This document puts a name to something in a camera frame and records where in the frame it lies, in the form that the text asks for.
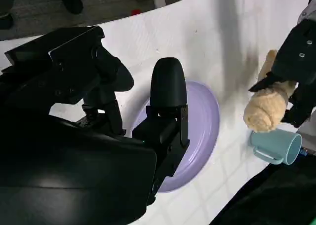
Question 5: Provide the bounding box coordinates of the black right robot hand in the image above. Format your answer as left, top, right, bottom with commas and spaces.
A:
0, 25, 191, 225

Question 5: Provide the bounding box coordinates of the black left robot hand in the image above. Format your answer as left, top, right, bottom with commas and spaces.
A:
248, 19, 316, 128

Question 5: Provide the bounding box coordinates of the pale green mug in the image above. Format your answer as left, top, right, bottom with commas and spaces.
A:
248, 129, 303, 166

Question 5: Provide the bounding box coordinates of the lilac plate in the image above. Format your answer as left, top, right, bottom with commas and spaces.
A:
124, 80, 220, 193

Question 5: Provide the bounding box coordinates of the black cloth behind table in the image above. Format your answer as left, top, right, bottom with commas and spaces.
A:
209, 126, 316, 225

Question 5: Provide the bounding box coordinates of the black furniture leg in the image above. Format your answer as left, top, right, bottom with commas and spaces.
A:
58, 0, 83, 15

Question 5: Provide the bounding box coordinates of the dark grey machine base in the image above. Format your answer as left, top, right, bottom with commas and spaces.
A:
0, 0, 17, 30

